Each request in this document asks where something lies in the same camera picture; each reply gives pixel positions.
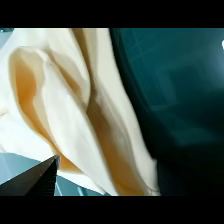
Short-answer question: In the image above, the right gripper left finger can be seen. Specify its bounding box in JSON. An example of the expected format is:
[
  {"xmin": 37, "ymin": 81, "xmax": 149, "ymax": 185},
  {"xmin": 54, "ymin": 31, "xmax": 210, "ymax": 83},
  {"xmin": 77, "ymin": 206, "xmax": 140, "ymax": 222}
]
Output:
[{"xmin": 0, "ymin": 154, "xmax": 61, "ymax": 196}]

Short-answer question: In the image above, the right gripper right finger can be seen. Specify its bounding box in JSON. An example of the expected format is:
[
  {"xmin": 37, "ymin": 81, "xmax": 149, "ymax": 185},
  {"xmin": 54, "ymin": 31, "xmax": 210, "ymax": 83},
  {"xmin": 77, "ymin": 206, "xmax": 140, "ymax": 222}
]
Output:
[{"xmin": 157, "ymin": 159, "xmax": 224, "ymax": 196}]

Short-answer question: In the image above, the cream garment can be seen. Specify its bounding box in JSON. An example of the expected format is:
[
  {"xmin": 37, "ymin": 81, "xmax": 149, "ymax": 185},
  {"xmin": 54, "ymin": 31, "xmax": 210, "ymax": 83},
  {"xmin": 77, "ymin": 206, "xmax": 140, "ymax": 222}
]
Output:
[{"xmin": 0, "ymin": 28, "xmax": 161, "ymax": 196}]

